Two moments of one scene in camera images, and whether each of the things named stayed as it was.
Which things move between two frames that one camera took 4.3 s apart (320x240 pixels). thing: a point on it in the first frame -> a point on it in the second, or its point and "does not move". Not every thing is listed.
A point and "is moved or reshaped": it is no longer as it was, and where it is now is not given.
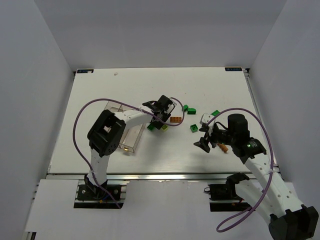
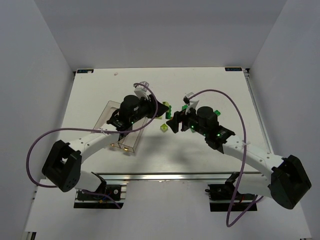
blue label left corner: [85, 71] does not move
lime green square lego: [164, 127] does not move
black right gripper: [210, 137] -> [184, 122]
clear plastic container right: [132, 135] does not move
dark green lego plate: [151, 127] is moved or reshaped
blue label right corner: [233, 69] does not move
